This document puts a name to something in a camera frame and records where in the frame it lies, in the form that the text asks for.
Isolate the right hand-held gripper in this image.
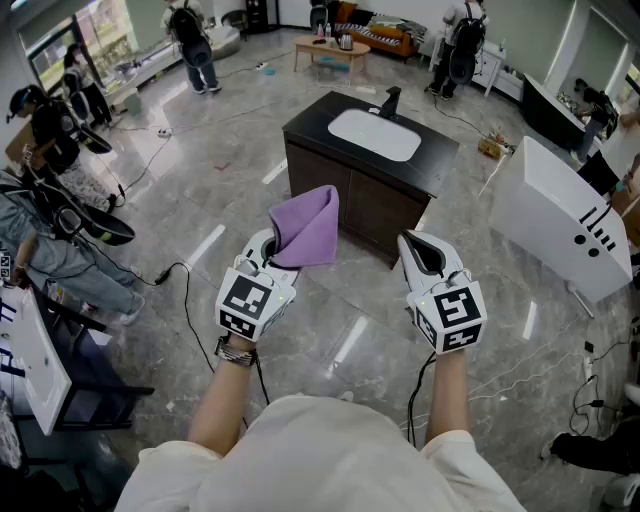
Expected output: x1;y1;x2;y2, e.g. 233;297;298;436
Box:
397;230;489;355

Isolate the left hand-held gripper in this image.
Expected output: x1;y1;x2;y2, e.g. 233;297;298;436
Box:
215;228;301;344

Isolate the purple microfibre cloth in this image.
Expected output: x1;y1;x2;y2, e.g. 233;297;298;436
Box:
268;184;341;270

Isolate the dark brown wooden cabinet door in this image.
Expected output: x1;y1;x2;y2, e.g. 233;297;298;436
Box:
347;169;427;255
288;149;351;232

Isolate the person's right forearm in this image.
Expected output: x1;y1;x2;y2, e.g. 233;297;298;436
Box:
423;347;474;446

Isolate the person's left forearm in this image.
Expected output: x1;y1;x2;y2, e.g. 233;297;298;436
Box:
187;332;261;459

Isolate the dark wooden vanity cabinet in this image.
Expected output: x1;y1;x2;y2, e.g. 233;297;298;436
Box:
282;90;460;270

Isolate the black stone vanity top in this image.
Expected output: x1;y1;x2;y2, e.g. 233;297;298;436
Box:
282;90;460;200

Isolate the white bathtub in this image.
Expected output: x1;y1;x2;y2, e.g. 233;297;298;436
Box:
488;135;634;305

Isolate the small cluttered basket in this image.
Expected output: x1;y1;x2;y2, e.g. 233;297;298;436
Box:
477;130;516;160

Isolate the white sink basin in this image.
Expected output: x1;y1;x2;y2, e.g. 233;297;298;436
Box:
327;108;423;163

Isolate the black bathtub faucet set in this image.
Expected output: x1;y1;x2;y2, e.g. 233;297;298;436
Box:
578;202;617;253

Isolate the black sink faucet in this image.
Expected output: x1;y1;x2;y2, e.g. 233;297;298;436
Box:
378;85;403;120

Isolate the dark bathtub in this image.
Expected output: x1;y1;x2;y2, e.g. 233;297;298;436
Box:
522;73;589;151

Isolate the person's cream shirt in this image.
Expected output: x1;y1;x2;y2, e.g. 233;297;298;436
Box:
113;394;526;512

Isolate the cardboard box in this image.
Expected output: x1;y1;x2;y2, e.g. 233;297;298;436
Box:
610;167;640;247
4;117;36;174

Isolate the black metal stand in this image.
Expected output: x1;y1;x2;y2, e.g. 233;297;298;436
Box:
29;287;156;432

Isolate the wooden coffee table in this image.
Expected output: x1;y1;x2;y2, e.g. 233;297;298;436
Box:
292;34;372;75

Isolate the long white low platform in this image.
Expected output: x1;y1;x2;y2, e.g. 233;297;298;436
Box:
107;42;184;109

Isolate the orange sofa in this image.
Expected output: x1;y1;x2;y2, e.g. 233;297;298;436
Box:
333;2;426;64

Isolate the black shelf unit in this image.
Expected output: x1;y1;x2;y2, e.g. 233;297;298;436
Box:
244;0;271;35

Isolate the striped blanket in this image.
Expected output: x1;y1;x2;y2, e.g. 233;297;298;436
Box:
367;13;429;45

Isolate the large window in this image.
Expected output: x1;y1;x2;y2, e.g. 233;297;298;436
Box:
17;0;176;96

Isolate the black floor cable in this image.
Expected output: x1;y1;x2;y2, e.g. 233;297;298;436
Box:
74;227;217;375

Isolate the striped wrist bracelet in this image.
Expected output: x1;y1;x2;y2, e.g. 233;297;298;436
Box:
214;335;259;369

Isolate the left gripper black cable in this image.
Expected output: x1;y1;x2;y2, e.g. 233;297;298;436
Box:
242;349;272;430

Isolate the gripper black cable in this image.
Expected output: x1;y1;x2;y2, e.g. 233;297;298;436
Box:
407;350;437;449
242;349;272;430

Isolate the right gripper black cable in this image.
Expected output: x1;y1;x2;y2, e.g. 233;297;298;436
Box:
407;350;437;449

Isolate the white long-handled brush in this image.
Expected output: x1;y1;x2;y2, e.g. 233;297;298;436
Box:
563;279;596;320

